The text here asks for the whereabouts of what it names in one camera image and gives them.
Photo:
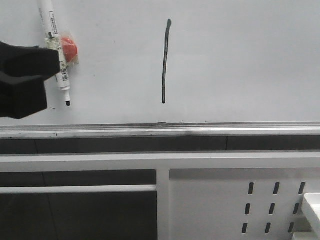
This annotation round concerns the white whiteboard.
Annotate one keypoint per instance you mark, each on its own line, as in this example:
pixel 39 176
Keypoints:
pixel 190 61

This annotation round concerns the white plastic bin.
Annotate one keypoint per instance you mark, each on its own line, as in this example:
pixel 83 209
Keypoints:
pixel 311 210

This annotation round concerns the white metal pegboard frame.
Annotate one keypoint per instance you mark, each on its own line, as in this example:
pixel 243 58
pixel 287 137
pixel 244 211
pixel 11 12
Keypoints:
pixel 157 196

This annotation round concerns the aluminium whiteboard tray rail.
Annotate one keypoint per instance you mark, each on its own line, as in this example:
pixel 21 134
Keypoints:
pixel 161 129

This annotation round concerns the white whiteboard marker pen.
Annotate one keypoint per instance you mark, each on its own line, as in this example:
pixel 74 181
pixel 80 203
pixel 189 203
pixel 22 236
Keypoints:
pixel 53 42

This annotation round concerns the red round magnet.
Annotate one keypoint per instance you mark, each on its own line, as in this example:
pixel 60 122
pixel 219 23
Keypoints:
pixel 70 49

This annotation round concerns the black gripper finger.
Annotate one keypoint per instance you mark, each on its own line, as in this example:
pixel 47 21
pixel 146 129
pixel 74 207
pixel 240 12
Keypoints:
pixel 22 61
pixel 21 97

